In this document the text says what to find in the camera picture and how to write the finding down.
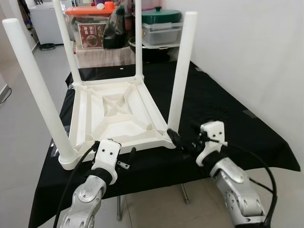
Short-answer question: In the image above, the white plastic children table top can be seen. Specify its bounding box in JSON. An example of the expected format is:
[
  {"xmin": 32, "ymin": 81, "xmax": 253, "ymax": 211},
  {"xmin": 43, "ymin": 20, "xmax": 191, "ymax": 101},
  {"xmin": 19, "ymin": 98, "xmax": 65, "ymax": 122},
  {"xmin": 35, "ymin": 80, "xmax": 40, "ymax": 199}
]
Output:
[{"xmin": 59, "ymin": 76, "xmax": 179, "ymax": 171}]

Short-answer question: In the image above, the white plastic table leg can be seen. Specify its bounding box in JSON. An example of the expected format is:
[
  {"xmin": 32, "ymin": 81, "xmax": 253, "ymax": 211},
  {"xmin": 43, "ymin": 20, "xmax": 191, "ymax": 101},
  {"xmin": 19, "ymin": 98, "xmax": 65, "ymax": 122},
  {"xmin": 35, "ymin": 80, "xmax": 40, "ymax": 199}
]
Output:
[
  {"xmin": 167, "ymin": 12, "xmax": 198, "ymax": 133},
  {"xmin": 134, "ymin": 0, "xmax": 144, "ymax": 79},
  {"xmin": 2, "ymin": 18, "xmax": 77, "ymax": 164},
  {"xmin": 53, "ymin": 0, "xmax": 82, "ymax": 86}
]

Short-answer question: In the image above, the black table cloth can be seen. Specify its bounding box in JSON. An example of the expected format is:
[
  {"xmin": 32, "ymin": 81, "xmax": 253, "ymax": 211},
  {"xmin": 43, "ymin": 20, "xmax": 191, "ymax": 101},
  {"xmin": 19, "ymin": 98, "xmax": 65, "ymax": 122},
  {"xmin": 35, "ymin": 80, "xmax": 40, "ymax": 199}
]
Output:
[{"xmin": 28, "ymin": 61, "xmax": 301, "ymax": 228}]

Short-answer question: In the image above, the grey metal table leg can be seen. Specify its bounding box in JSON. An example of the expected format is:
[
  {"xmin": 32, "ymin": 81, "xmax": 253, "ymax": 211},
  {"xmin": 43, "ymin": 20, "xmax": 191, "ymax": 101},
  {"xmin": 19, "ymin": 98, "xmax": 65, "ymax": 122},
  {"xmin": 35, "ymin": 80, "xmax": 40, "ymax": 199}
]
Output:
[
  {"xmin": 180, "ymin": 183, "xmax": 190, "ymax": 205},
  {"xmin": 116, "ymin": 195, "xmax": 124, "ymax": 222}
]

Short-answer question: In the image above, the clear plastic wrap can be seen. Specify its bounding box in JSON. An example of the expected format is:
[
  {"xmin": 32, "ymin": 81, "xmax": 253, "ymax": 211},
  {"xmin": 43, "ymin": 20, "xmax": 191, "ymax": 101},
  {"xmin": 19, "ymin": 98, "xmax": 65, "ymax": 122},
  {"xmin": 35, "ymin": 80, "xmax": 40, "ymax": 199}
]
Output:
[{"xmin": 47, "ymin": 135, "xmax": 61, "ymax": 152}]

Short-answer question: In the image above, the translucent plastic storage container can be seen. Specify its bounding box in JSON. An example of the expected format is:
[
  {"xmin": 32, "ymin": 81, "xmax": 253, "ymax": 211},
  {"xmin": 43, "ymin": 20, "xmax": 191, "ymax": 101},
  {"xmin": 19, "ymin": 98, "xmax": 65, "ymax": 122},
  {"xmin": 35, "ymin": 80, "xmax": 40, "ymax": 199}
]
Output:
[{"xmin": 142, "ymin": 21, "xmax": 184, "ymax": 47}]

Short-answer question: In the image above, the dark green pot lid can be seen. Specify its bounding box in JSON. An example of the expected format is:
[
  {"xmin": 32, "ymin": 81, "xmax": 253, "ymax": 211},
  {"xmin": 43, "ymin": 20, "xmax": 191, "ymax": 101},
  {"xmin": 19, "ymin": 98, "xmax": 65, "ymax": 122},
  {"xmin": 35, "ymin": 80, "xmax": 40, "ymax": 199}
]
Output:
[{"xmin": 142, "ymin": 7, "xmax": 182, "ymax": 25}]

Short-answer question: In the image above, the red printed box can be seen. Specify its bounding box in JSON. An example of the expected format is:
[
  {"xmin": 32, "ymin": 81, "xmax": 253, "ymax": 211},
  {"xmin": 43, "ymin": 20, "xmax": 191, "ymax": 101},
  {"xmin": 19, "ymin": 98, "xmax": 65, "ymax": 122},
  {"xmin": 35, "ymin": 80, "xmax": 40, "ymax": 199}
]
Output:
[{"xmin": 77, "ymin": 23, "xmax": 107, "ymax": 49}]

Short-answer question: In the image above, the black round dish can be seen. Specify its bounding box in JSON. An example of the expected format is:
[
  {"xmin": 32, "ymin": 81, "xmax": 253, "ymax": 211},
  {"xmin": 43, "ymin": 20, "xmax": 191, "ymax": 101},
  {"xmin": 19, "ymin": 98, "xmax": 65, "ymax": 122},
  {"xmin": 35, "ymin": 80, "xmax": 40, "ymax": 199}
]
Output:
[{"xmin": 39, "ymin": 43, "xmax": 57, "ymax": 51}]

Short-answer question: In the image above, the clear bin with orange lid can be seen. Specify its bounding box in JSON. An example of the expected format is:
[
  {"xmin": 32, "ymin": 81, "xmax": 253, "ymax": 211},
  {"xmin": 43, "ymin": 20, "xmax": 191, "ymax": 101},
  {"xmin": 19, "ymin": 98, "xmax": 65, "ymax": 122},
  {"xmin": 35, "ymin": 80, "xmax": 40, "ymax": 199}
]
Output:
[{"xmin": 66, "ymin": 2, "xmax": 117, "ymax": 50}]

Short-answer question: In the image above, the white appliance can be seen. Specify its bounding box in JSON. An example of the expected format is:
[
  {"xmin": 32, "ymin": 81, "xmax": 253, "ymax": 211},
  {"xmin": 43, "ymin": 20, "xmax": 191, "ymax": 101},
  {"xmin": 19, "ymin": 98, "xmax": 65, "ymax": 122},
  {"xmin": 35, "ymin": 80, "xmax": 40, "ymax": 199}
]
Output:
[{"xmin": 28, "ymin": 2, "xmax": 65, "ymax": 46}]

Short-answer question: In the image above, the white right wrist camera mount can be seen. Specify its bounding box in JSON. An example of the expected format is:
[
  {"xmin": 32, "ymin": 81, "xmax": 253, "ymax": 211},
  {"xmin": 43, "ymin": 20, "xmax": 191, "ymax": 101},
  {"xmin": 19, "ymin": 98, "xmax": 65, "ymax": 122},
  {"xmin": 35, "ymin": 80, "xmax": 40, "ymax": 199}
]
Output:
[{"xmin": 196, "ymin": 121, "xmax": 227, "ymax": 167}]

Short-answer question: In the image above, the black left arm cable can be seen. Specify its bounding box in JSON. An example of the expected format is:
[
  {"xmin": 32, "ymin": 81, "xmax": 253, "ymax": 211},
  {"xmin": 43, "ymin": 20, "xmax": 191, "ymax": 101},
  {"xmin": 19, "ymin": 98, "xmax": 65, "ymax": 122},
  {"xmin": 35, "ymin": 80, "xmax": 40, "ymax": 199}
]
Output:
[{"xmin": 53, "ymin": 140, "xmax": 99, "ymax": 228}]

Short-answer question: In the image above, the thin black floor cable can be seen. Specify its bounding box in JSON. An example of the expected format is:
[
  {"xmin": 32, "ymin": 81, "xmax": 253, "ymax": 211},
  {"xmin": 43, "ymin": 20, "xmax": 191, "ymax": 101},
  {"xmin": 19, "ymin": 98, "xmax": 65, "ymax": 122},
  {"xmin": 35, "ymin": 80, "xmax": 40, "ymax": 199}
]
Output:
[{"xmin": 0, "ymin": 85, "xmax": 12, "ymax": 104}]

